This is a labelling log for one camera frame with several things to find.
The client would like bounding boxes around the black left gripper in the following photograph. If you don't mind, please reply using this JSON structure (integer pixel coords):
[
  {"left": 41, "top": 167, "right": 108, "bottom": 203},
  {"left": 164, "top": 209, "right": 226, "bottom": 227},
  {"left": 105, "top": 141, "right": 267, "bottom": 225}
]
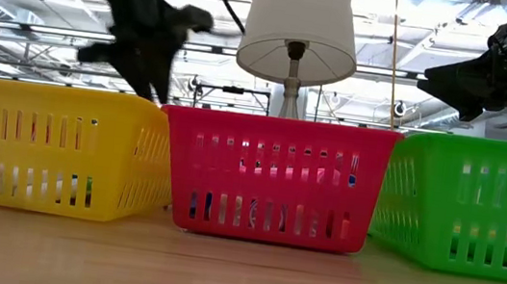
[{"left": 71, "top": 0, "right": 217, "bottom": 111}]

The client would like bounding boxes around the yellow thin marker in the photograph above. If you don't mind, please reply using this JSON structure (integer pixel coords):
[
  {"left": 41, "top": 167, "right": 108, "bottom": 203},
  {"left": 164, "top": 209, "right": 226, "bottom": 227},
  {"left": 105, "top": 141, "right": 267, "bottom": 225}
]
[{"left": 452, "top": 223, "right": 507, "bottom": 242}]

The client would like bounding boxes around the pink highlighter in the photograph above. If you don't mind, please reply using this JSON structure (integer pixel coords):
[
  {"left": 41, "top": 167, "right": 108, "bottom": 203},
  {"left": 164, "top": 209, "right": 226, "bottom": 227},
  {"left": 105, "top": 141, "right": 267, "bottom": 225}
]
[{"left": 224, "top": 155, "right": 353, "bottom": 188}]

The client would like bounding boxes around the green plastic basket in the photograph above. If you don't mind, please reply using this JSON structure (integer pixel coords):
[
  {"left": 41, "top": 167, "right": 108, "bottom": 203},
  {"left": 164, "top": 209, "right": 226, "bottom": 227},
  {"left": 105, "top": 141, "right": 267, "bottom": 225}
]
[{"left": 364, "top": 125, "right": 507, "bottom": 282}]

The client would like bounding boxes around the yellow plastic basket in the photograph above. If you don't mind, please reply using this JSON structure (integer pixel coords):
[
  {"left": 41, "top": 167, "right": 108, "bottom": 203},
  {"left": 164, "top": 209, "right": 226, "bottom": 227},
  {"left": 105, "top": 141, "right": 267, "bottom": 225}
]
[{"left": 0, "top": 77, "right": 186, "bottom": 229}]

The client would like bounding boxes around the red plastic basket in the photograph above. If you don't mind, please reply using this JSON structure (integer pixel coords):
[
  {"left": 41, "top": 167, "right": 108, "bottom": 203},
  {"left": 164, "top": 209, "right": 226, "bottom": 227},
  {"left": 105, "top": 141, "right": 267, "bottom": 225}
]
[{"left": 147, "top": 103, "right": 405, "bottom": 260}]

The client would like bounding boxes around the white shade table lamp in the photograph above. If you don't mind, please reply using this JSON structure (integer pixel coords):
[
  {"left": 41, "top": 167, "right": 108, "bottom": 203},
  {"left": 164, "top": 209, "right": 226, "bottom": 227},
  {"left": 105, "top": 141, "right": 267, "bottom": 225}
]
[{"left": 229, "top": 0, "right": 366, "bottom": 128}]

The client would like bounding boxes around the silver ventilation duct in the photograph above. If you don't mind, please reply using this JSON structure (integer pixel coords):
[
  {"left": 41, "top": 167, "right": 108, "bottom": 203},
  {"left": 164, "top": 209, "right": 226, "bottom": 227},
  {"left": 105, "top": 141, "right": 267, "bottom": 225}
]
[{"left": 417, "top": 101, "right": 476, "bottom": 136}]

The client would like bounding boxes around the black metal stand frame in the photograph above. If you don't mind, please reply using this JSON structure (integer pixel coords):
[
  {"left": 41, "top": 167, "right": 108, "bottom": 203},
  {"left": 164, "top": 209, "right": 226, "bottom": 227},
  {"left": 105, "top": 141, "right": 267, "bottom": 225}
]
[{"left": 191, "top": 81, "right": 274, "bottom": 117}]

